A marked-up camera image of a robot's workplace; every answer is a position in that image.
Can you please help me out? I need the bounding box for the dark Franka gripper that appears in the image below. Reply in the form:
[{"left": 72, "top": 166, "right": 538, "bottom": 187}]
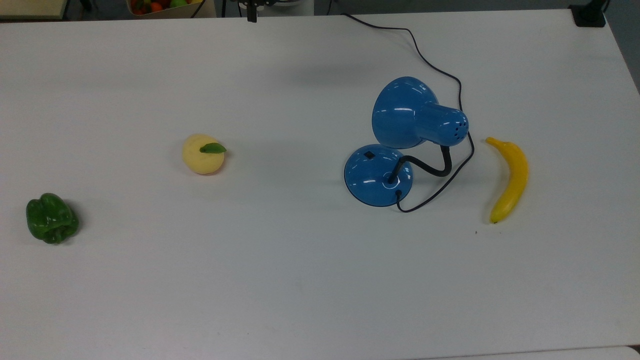
[{"left": 238, "top": 0, "right": 282, "bottom": 23}]

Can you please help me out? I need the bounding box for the blue desk lamp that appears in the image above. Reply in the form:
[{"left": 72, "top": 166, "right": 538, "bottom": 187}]
[{"left": 343, "top": 76, "right": 470, "bottom": 208}]

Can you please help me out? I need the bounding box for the box of toy fruit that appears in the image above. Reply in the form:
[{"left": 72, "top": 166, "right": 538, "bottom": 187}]
[{"left": 127, "top": 0, "right": 202, "bottom": 19}]

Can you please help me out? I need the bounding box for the yellow toy peach with leaf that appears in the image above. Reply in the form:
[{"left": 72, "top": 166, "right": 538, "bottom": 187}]
[{"left": 181, "top": 133, "right": 227, "bottom": 176}]

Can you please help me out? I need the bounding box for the beige wooden board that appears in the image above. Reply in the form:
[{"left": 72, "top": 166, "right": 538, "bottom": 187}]
[{"left": 0, "top": 0, "right": 69, "bottom": 20}]

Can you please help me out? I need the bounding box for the green toy bell pepper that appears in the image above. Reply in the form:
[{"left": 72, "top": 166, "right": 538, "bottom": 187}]
[{"left": 26, "top": 193, "right": 80, "bottom": 245}]

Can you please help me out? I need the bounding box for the yellow toy banana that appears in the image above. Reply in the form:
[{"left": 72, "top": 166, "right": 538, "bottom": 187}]
[{"left": 485, "top": 137, "right": 529, "bottom": 224}]

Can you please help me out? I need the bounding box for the black table clamp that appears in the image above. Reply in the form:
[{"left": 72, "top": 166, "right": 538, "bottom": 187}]
[{"left": 569, "top": 0, "right": 608, "bottom": 28}]

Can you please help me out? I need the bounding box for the black lamp power cable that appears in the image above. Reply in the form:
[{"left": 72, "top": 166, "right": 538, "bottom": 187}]
[{"left": 342, "top": 13, "right": 475, "bottom": 214}]

